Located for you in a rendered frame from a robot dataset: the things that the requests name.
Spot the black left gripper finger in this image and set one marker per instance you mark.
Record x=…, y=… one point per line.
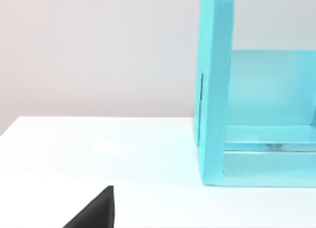
x=100, y=211

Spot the light blue rack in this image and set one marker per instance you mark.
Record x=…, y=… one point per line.
x=259, y=102

